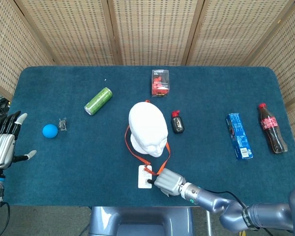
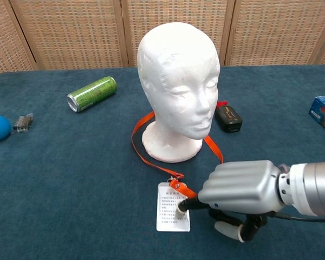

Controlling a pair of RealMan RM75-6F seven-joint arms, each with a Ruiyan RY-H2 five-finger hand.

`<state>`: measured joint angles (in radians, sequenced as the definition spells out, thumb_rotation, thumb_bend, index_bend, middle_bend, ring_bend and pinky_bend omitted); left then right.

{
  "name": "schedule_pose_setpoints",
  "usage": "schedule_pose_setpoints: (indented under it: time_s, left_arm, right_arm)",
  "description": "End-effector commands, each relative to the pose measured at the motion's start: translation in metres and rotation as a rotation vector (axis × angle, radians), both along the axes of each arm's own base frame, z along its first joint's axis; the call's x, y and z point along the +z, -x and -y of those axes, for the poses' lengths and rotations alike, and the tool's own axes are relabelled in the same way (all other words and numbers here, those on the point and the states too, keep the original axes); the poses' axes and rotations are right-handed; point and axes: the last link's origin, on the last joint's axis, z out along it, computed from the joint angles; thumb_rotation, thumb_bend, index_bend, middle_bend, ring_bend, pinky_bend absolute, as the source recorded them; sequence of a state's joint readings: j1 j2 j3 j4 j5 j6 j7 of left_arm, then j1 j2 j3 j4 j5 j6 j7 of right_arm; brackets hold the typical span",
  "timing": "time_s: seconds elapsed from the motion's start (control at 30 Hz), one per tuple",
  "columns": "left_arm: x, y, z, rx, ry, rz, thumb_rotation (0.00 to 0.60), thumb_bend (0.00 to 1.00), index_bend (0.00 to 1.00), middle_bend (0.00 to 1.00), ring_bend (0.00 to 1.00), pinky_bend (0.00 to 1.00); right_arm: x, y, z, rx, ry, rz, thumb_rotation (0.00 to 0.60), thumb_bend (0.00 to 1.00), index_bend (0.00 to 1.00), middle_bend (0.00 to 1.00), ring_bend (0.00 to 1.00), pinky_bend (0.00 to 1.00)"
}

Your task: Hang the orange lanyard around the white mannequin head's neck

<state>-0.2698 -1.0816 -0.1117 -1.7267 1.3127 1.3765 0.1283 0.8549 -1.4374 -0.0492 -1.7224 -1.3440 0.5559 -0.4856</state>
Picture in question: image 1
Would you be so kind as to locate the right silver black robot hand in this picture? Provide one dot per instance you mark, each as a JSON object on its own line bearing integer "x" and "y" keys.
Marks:
{"x": 168, "y": 183}

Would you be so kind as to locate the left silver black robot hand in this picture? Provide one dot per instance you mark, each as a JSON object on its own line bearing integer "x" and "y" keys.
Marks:
{"x": 1, "y": 150}

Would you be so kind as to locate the white id badge card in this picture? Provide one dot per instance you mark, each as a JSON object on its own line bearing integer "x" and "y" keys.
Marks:
{"x": 143, "y": 178}

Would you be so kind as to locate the white foam mannequin head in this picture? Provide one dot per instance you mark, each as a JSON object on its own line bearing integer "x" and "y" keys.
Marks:
{"x": 147, "y": 125}

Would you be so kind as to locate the blue ball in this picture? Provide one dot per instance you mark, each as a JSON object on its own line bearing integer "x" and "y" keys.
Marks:
{"x": 50, "y": 131}

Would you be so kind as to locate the grey blue robot torso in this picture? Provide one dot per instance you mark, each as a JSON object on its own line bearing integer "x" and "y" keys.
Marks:
{"x": 127, "y": 221}

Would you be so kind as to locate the metal table leg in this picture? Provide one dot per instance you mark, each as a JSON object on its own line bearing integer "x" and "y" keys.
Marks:
{"x": 208, "y": 222}

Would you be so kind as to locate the black red handheld device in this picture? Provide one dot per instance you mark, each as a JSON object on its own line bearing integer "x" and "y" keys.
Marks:
{"x": 177, "y": 123}

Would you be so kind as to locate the dark blue carpet table cover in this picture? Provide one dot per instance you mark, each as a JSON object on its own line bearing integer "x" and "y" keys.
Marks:
{"x": 64, "y": 172}

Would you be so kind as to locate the small clear wrapped metal item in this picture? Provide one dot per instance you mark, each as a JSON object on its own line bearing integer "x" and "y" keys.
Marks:
{"x": 62, "y": 124}

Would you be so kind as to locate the long blue carton box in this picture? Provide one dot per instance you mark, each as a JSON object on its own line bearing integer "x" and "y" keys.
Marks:
{"x": 239, "y": 136}

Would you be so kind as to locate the red and black box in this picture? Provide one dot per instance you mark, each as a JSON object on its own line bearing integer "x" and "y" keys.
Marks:
{"x": 160, "y": 83}

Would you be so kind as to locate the green drink can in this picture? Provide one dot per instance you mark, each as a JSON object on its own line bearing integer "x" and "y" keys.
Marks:
{"x": 98, "y": 100}

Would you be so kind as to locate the cola bottle red cap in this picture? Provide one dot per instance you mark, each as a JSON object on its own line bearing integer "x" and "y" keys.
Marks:
{"x": 271, "y": 130}

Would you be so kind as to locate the woven bamboo folding screen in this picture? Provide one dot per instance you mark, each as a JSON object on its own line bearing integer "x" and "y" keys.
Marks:
{"x": 152, "y": 29}

